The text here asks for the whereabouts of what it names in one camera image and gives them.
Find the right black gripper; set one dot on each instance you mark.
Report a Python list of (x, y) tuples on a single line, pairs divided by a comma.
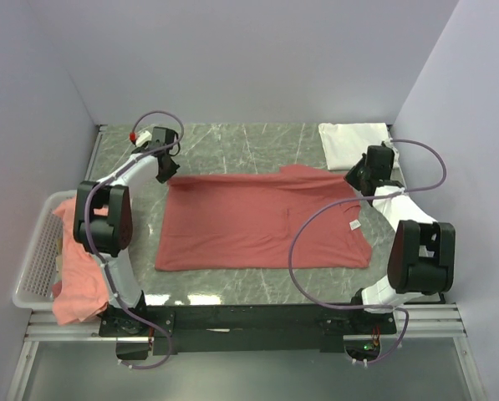
[(358, 177)]

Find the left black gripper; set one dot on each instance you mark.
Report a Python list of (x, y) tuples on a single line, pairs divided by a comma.
[(166, 165)]

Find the dark red t-shirt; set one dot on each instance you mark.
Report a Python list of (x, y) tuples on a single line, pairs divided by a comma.
[(240, 221)]

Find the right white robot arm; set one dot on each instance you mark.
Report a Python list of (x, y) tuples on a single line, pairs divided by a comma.
[(422, 256)]

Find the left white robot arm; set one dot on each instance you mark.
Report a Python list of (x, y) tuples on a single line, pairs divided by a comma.
[(103, 222)]

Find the folded white t-shirt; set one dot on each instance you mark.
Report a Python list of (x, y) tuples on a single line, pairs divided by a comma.
[(343, 144)]

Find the salmon pink t-shirt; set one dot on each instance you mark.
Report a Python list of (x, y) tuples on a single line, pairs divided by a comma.
[(81, 293)]

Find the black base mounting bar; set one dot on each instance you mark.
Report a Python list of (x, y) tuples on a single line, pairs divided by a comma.
[(224, 328)]

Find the white plastic basket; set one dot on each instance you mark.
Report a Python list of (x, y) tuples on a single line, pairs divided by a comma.
[(33, 289)]

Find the aluminium frame rail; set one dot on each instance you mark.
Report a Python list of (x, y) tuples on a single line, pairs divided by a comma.
[(426, 321)]

